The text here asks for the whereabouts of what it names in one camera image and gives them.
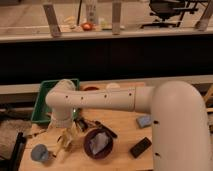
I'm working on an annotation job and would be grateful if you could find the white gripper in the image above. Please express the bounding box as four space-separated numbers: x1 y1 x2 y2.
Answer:
48 115 73 129

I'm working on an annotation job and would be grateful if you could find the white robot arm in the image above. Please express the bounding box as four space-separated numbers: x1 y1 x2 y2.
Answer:
46 80 213 171

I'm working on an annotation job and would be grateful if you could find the metal cup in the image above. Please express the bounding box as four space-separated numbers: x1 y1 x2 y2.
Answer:
30 144 50 163

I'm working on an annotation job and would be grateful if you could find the green plastic bin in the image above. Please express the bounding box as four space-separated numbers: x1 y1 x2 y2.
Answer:
31 78 79 124

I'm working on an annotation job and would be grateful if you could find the small red bowl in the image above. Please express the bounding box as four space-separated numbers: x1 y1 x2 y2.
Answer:
83 86 99 91

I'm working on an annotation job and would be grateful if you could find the grey cloth in bowl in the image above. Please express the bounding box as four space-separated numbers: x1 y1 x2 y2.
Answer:
90 132 109 155

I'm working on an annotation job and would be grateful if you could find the black rectangular block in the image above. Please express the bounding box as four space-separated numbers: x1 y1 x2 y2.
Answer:
130 137 152 158

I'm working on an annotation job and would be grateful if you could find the blue sponge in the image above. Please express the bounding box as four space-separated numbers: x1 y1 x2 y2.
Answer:
136 115 151 128

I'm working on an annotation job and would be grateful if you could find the red round object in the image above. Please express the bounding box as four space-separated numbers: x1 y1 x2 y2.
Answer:
81 22 93 31

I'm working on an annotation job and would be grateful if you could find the black office chair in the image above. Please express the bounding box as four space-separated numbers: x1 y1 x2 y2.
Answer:
142 0 198 28

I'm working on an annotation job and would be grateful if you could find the black handled tool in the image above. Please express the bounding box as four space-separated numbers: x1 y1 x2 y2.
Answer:
74 119 118 138

